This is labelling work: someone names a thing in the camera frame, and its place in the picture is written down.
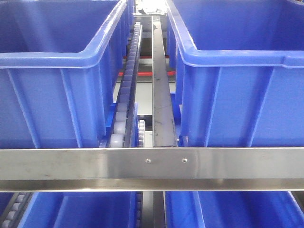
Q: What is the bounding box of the stainless steel shelf rack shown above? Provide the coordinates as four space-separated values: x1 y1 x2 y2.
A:
0 147 304 192

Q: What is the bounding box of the roller conveyor track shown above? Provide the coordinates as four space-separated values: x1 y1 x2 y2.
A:
109 22 142 148

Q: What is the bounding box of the blue bin upper right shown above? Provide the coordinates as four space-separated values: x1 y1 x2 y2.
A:
166 0 304 147

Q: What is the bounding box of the blue bin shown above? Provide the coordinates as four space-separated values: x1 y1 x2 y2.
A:
165 191 304 228
166 0 304 147
0 0 133 149
19 192 137 228

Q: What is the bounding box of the blue bin lower right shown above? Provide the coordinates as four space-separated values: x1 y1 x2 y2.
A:
165 191 304 228

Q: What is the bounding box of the blue bin upper left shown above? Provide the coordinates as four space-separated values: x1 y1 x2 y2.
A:
0 0 133 149

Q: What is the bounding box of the blue bin lower left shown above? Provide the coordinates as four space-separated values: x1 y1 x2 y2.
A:
19 192 137 228

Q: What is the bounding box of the steel divider rail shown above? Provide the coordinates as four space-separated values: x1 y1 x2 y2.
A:
152 16 177 147

